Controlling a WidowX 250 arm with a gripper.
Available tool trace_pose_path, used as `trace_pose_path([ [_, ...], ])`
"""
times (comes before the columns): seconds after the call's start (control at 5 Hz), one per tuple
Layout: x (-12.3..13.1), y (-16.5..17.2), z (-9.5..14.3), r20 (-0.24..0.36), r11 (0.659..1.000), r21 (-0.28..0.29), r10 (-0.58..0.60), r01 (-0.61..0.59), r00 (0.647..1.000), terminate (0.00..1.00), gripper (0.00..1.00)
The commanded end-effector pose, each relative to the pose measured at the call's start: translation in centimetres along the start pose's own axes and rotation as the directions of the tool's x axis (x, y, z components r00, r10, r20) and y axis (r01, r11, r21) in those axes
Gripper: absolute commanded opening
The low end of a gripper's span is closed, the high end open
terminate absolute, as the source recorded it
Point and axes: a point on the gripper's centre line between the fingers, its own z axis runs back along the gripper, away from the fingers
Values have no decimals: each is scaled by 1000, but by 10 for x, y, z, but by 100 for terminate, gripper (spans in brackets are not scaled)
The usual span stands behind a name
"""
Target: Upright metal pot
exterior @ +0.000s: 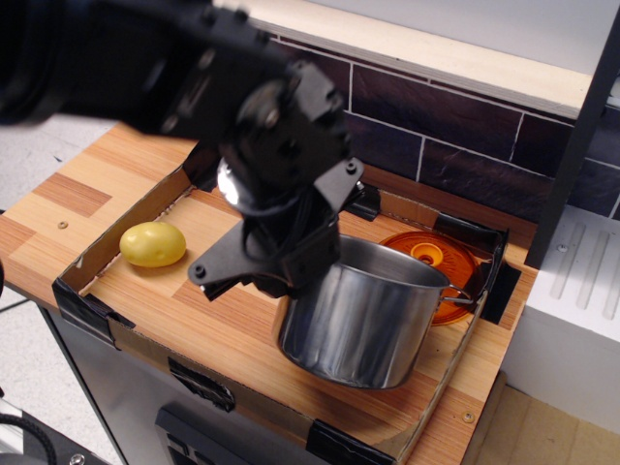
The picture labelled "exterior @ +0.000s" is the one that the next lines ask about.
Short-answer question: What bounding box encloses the black cable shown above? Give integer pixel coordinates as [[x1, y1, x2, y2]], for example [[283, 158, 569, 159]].
[[0, 414, 59, 465]]

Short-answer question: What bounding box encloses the stainless steel pot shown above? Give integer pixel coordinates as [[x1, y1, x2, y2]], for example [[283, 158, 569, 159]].
[[273, 235, 473, 389]]

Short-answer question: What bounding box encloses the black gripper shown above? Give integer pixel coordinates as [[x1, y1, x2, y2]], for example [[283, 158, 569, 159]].
[[188, 158, 363, 300]]

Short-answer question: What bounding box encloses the dark brick backsplash panel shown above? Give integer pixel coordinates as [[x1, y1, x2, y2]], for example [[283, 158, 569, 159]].
[[251, 28, 620, 270]]

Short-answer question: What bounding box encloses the white dish drainer sink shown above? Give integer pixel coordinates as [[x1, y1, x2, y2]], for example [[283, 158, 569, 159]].
[[502, 206, 619, 432]]

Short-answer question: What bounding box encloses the yellow potato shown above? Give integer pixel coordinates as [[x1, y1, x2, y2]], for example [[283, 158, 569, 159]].
[[119, 222, 187, 268]]

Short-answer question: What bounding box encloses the black oven control panel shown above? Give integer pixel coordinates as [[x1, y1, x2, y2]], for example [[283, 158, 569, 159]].
[[155, 408, 299, 464]]

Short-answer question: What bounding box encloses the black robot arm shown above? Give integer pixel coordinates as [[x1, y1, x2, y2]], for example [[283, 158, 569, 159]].
[[1, 1, 361, 299]]

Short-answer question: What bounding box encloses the cardboard fence with black tape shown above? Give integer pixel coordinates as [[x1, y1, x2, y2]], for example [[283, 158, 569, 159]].
[[51, 139, 523, 465]]

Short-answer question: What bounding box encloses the orange glass lid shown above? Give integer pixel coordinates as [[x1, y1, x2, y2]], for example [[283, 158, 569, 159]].
[[380, 232, 483, 326]]

